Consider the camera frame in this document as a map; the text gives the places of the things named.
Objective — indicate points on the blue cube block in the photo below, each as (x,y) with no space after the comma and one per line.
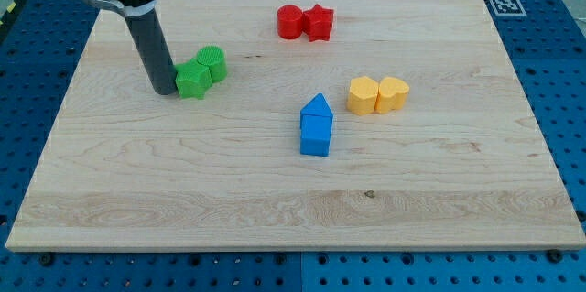
(315,136)

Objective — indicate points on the blue triangle block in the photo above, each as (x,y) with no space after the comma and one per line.
(317,106)

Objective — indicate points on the yellow hexagon block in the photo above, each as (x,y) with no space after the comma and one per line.
(362,95)

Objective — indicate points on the yellow heart block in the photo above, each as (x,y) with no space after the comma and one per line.
(392,95)

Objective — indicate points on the red star block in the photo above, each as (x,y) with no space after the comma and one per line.
(317,23)

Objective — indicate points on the green cylinder block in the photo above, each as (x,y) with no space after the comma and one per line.
(213,57)

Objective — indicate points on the red cylinder block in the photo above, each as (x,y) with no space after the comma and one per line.
(289,21)

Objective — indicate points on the green star block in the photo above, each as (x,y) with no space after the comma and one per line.
(193,80)

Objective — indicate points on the light wooden board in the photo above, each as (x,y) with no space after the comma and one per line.
(462,166)

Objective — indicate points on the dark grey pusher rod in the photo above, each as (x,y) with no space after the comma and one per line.
(152,48)

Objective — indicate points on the white fiducial marker tag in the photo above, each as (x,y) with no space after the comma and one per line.
(507,7)

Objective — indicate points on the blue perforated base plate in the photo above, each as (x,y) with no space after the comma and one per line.
(39,53)

